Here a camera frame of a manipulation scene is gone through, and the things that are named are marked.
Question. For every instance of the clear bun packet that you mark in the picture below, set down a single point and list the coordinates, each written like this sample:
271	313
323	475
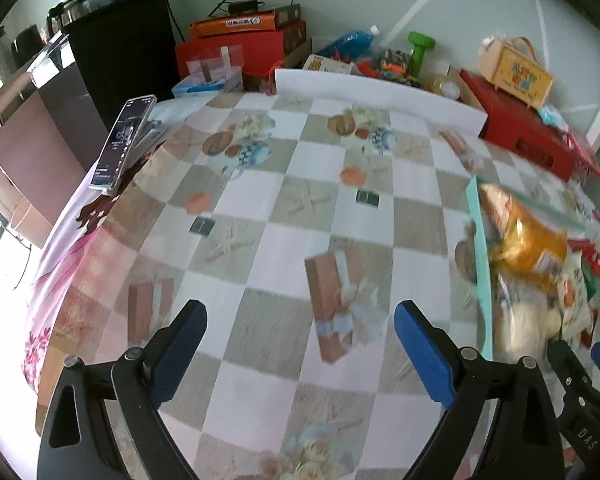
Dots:
520	320

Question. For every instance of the smartphone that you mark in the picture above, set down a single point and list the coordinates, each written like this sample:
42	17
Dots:
122	142

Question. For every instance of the orange flat box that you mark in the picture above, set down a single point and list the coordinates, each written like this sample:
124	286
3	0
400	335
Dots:
240	22

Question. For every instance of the blue face mask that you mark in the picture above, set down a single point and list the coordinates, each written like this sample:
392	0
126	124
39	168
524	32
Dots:
550	115

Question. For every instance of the yellow bread packet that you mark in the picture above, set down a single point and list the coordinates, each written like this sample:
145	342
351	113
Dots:
535	250

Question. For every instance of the black thermos jug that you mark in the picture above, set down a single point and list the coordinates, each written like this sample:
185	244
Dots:
27	40

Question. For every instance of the teal cardboard tray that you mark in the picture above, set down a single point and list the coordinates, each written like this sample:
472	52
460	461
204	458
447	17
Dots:
482	270

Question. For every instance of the clear plastic box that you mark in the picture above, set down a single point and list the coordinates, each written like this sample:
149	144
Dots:
215	65

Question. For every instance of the green dumbbell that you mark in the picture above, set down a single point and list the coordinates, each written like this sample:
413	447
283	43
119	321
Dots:
420	52

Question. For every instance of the small yellow white box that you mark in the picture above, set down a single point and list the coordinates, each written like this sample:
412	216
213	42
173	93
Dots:
325	64

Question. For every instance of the pile of colourful toys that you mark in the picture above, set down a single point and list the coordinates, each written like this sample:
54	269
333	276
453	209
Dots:
390	62

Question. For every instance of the tan house gift box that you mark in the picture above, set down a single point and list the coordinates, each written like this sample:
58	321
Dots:
520	75

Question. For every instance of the brown paper bag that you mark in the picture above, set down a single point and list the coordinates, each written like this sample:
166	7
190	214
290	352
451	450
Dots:
25	217

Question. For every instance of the red snack bag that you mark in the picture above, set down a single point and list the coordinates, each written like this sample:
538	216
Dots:
592	260

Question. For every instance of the black power adapter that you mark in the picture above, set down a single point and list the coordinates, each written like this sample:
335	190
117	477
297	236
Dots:
242	6

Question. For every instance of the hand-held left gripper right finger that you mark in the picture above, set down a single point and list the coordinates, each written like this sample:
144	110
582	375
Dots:
425	355

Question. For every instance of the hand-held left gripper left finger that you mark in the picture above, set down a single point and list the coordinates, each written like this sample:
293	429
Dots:
180	355

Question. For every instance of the black water dispenser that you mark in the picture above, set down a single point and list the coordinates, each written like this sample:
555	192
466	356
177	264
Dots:
120	50

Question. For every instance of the blue plastic bottle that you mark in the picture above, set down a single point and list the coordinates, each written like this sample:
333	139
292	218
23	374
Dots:
350	42

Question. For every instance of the white phone stand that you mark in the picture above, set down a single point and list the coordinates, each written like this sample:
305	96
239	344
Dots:
150	135

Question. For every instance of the brown side cabinet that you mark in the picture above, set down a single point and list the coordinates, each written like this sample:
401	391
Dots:
45	150

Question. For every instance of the yellow plastic bottle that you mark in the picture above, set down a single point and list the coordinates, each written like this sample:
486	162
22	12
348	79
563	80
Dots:
442	82

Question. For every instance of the red gift box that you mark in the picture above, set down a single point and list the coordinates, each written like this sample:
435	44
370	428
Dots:
525	130

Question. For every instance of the steel kettle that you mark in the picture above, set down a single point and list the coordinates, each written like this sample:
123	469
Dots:
75	10

